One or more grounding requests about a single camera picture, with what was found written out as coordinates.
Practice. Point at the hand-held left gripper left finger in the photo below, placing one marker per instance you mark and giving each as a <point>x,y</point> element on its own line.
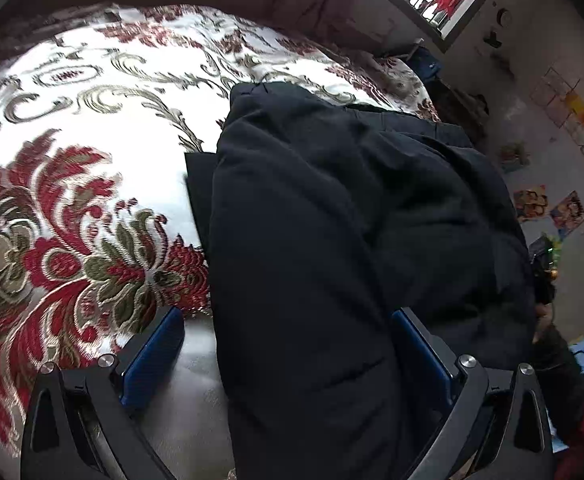
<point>151,360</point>

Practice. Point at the blue bag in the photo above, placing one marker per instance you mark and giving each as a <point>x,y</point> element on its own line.
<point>429,62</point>

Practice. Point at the black padded jacket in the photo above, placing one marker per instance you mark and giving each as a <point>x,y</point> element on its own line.
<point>322,260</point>

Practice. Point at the floral bedspread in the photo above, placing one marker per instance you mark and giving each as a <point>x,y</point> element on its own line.
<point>96,160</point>

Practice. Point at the grid wall poster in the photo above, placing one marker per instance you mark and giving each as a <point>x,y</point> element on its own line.
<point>572,115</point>

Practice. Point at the round wall clock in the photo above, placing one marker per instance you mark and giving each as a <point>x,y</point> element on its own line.
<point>505,16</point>

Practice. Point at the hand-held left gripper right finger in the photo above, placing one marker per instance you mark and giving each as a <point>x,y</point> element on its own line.
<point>422,355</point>

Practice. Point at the low wooden shelf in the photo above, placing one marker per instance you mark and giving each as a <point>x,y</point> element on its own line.
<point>462,110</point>

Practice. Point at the person's right hand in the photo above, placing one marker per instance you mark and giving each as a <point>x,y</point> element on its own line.
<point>543,317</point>

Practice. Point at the colourful wall sticker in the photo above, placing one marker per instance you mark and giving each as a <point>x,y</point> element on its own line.
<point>569,212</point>
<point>529,204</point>

